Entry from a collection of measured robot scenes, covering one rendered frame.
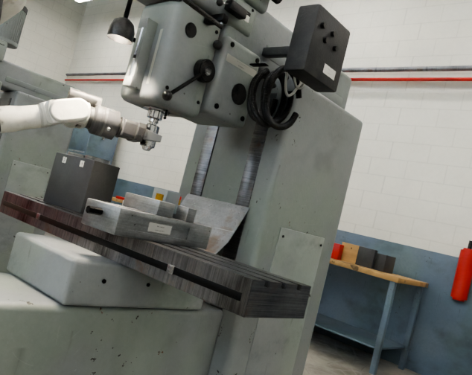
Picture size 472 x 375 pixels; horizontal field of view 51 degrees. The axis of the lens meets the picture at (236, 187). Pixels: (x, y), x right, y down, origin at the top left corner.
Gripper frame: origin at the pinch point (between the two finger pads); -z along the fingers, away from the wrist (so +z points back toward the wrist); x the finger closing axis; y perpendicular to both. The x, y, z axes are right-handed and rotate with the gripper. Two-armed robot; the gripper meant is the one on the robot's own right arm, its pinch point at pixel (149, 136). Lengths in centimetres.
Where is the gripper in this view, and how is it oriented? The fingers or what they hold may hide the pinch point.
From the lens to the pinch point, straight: 157.4
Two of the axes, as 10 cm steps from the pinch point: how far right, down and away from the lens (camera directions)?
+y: -2.5, 9.7, -0.6
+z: -8.6, -2.5, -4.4
